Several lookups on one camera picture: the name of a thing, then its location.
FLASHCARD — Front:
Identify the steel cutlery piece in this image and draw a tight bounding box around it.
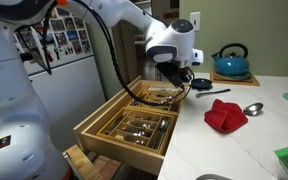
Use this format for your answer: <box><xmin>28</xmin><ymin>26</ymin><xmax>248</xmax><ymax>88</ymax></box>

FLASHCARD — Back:
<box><xmin>126</xmin><ymin>120</ymin><xmax>156</xmax><ymax>131</ymax></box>
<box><xmin>117</xmin><ymin>127</ymin><xmax>153</xmax><ymax>138</ymax></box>
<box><xmin>121</xmin><ymin>134</ymin><xmax>149</xmax><ymax>147</ymax></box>

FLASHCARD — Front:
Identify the black utensil handle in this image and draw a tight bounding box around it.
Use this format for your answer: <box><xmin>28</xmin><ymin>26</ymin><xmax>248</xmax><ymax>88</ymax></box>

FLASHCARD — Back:
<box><xmin>195</xmin><ymin>88</ymin><xmax>232</xmax><ymax>99</ymax></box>

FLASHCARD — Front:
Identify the red cloth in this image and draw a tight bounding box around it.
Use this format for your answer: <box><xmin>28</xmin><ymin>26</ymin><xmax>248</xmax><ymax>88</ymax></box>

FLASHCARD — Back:
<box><xmin>203</xmin><ymin>98</ymin><xmax>249</xmax><ymax>134</ymax></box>

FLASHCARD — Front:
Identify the white light switch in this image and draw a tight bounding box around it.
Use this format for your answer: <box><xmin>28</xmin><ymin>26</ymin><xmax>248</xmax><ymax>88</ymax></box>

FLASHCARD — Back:
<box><xmin>189</xmin><ymin>11</ymin><xmax>202</xmax><ymax>32</ymax></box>

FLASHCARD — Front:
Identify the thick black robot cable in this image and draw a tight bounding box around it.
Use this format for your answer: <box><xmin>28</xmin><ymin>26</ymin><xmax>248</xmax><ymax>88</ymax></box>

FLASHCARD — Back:
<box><xmin>72</xmin><ymin>0</ymin><xmax>193</xmax><ymax>108</ymax></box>

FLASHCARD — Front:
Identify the teal kettle black handle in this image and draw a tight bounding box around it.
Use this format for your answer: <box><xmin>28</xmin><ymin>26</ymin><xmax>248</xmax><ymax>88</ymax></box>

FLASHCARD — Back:
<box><xmin>211</xmin><ymin>42</ymin><xmax>251</xmax><ymax>78</ymax></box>

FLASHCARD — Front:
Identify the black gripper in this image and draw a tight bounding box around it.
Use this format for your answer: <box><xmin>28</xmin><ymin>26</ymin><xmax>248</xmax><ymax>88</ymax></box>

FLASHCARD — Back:
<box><xmin>155</xmin><ymin>61</ymin><xmax>194</xmax><ymax>91</ymax></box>

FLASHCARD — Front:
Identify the small black dish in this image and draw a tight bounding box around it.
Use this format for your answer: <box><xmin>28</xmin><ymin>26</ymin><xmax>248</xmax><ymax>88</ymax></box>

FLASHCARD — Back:
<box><xmin>190</xmin><ymin>77</ymin><xmax>214</xmax><ymax>90</ymax></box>

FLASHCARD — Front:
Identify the steel tablespoon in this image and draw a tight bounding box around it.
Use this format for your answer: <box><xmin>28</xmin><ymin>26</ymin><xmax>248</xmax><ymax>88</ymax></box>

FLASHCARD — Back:
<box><xmin>242</xmin><ymin>102</ymin><xmax>265</xmax><ymax>117</ymax></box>

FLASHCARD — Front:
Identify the steel serving spoon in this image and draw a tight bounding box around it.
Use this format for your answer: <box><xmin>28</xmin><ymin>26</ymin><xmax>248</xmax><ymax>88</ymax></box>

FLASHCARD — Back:
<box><xmin>152</xmin><ymin>117</ymin><xmax>171</xmax><ymax>150</ymax></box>

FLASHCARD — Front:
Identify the photo fridge magnet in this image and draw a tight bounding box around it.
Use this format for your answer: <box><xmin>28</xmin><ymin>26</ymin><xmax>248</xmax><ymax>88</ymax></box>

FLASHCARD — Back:
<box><xmin>71</xmin><ymin>40</ymin><xmax>84</xmax><ymax>54</ymax></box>
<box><xmin>63</xmin><ymin>17</ymin><xmax>76</xmax><ymax>31</ymax></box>
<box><xmin>49</xmin><ymin>18</ymin><xmax>66</xmax><ymax>33</ymax></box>
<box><xmin>77</xmin><ymin>29</ymin><xmax>89</xmax><ymax>42</ymax></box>
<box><xmin>81</xmin><ymin>39</ymin><xmax>92</xmax><ymax>53</ymax></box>
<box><xmin>73</xmin><ymin>17</ymin><xmax>86</xmax><ymax>30</ymax></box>
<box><xmin>53</xmin><ymin>31</ymin><xmax>68</xmax><ymax>47</ymax></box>
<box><xmin>66</xmin><ymin>29</ymin><xmax>79</xmax><ymax>43</ymax></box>

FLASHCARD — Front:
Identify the light wooden drawer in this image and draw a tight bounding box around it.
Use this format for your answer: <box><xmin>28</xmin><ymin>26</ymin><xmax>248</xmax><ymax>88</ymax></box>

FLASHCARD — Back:
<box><xmin>72</xmin><ymin>75</ymin><xmax>190</xmax><ymax>177</ymax></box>

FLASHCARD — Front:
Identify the white refrigerator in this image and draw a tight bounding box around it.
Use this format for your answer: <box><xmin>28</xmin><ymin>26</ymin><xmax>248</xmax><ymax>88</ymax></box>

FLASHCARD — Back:
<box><xmin>15</xmin><ymin>6</ymin><xmax>107</xmax><ymax>151</ymax></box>

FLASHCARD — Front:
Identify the square wooden trivet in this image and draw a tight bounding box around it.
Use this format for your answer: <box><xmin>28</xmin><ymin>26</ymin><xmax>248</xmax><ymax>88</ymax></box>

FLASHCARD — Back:
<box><xmin>209</xmin><ymin>71</ymin><xmax>261</xmax><ymax>87</ymax></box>

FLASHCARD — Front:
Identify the thin black cable bundle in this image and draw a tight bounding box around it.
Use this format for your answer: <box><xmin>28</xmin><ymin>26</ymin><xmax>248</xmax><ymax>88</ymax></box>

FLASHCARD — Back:
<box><xmin>15</xmin><ymin>1</ymin><xmax>58</xmax><ymax>76</ymax></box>

